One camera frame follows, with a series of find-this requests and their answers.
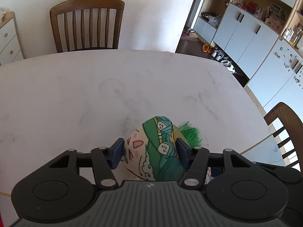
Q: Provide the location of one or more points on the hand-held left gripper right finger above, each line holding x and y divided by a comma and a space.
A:
183, 152

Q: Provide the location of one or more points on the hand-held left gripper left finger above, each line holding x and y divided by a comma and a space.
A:
117, 152

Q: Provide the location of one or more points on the green and cream printed pouch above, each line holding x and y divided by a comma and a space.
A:
153, 151

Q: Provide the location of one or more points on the green fringe tassel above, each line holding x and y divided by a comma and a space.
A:
191, 134

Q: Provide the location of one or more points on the dark wooden round-back chair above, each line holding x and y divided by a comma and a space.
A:
281, 113

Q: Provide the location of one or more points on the black and white shoes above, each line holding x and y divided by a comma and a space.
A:
228, 65

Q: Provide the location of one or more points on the grey shoes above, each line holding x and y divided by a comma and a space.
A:
219, 54

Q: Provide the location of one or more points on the orange slippers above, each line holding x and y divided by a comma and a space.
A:
207, 48

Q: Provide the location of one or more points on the doorway rug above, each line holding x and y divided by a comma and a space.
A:
189, 36

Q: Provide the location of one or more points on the clear plastic bag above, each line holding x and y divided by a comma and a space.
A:
214, 20

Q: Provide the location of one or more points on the glass jars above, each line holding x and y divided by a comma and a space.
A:
293, 34

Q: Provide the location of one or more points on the brown wooden slat-back chair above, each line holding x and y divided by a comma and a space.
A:
87, 4

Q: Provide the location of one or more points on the white wooden drawer cabinet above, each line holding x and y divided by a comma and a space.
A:
9, 40

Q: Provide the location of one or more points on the red ornament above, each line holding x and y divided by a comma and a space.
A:
251, 6

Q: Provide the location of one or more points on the pale blue wall cabinet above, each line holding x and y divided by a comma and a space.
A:
243, 35

